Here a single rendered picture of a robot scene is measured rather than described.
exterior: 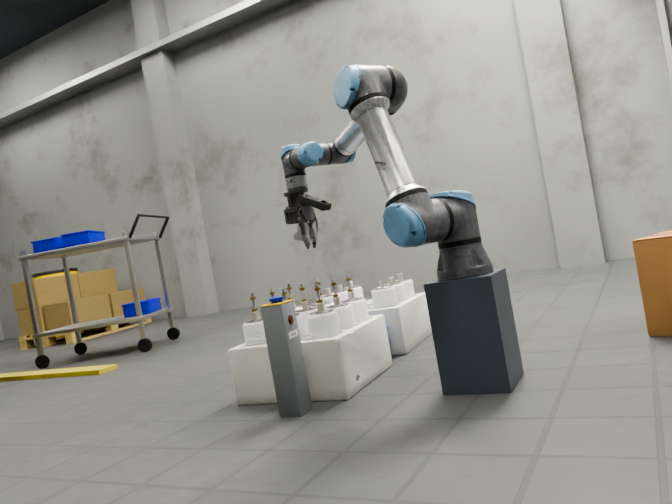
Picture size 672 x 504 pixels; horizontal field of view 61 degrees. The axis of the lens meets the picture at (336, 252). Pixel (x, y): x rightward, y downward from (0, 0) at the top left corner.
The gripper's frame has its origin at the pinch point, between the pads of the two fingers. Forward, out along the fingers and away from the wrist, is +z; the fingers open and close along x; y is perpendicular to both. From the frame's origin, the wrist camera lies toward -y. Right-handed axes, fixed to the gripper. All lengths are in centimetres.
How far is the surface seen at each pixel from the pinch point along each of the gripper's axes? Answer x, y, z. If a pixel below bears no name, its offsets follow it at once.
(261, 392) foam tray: 32, 7, 43
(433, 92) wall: -287, 50, -110
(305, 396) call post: 39, -15, 42
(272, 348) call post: 43, -10, 27
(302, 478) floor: 77, -40, 46
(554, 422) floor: 44, -82, 46
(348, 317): 12.0, -16.8, 25.0
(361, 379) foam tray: 18, -21, 43
